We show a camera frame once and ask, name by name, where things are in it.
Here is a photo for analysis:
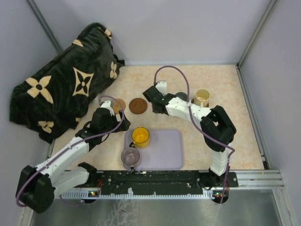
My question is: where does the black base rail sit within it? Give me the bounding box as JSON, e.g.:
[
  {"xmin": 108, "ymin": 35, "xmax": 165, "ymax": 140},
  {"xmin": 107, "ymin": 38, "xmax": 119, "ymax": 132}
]
[{"xmin": 76, "ymin": 170, "xmax": 238, "ymax": 195}]

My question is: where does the grey green mug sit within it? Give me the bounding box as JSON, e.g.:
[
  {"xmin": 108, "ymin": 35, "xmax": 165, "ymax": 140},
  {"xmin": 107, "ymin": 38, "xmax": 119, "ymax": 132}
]
[{"xmin": 176, "ymin": 92, "xmax": 187, "ymax": 101}]

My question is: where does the cream yellow mug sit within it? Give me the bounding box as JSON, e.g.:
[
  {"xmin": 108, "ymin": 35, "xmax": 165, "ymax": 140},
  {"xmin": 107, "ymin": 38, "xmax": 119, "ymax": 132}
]
[{"xmin": 194, "ymin": 89, "xmax": 211, "ymax": 107}]

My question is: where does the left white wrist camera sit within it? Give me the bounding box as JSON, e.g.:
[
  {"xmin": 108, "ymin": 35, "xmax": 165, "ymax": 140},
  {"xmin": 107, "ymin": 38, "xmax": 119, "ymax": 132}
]
[{"xmin": 100, "ymin": 100, "xmax": 115, "ymax": 115}]

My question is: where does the purple mug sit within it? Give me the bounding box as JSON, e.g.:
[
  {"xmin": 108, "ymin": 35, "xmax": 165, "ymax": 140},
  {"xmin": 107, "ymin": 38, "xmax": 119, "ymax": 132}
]
[{"xmin": 120, "ymin": 147, "xmax": 140, "ymax": 171}]

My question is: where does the purple cable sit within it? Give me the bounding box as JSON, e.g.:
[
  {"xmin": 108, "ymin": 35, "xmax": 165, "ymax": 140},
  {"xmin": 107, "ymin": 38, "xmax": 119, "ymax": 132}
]
[
  {"xmin": 15, "ymin": 95, "xmax": 125, "ymax": 208},
  {"xmin": 154, "ymin": 65, "xmax": 236, "ymax": 204}
]

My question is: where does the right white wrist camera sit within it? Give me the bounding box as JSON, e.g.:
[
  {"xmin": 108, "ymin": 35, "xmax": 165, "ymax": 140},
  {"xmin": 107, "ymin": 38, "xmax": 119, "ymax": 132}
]
[{"xmin": 155, "ymin": 81, "xmax": 167, "ymax": 96}]

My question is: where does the dark brown coaster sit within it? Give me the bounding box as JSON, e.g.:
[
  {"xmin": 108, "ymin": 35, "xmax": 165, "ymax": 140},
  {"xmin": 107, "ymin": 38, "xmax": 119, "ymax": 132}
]
[
  {"xmin": 129, "ymin": 98, "xmax": 147, "ymax": 114},
  {"xmin": 190, "ymin": 98, "xmax": 210, "ymax": 108}
]

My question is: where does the light cork coaster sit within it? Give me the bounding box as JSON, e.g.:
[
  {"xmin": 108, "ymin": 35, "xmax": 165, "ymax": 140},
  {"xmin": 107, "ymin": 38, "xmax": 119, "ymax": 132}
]
[{"xmin": 112, "ymin": 98, "xmax": 126, "ymax": 114}]

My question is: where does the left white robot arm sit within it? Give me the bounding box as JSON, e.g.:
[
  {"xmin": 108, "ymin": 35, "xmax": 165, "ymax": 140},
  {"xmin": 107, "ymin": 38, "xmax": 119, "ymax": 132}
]
[{"xmin": 16, "ymin": 107, "xmax": 131, "ymax": 213}]

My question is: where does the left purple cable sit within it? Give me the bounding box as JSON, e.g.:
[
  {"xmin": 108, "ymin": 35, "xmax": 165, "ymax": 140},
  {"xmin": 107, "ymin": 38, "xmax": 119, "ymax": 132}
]
[{"xmin": 15, "ymin": 95, "xmax": 125, "ymax": 208}]

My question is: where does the yellow translucent mug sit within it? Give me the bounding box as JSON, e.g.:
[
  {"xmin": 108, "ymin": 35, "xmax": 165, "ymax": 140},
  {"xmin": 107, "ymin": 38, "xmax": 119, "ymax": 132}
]
[{"xmin": 129, "ymin": 127, "xmax": 150, "ymax": 148}]

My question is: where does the lavender plastic tray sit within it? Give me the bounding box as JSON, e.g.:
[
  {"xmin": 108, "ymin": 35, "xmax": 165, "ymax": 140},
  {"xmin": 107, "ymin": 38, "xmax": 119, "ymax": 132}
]
[{"xmin": 124, "ymin": 129, "xmax": 183, "ymax": 170}]

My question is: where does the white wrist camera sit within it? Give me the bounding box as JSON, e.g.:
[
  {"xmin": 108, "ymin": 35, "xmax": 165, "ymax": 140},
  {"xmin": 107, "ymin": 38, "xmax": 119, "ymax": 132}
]
[
  {"xmin": 155, "ymin": 81, "xmax": 167, "ymax": 96},
  {"xmin": 100, "ymin": 100, "xmax": 115, "ymax": 115}
]

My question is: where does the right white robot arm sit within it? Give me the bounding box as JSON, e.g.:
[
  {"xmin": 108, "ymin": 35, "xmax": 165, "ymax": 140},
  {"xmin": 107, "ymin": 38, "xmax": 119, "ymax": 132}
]
[{"xmin": 143, "ymin": 86, "xmax": 237, "ymax": 186}]

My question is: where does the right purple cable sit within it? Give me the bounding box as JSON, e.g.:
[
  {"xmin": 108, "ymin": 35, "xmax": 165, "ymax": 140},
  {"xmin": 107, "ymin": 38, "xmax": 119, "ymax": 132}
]
[{"xmin": 154, "ymin": 65, "xmax": 236, "ymax": 204}]

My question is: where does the black floral plush blanket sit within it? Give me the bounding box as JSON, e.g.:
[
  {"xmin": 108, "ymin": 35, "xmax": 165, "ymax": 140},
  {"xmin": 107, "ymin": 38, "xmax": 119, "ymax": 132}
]
[{"xmin": 9, "ymin": 23, "xmax": 125, "ymax": 142}]

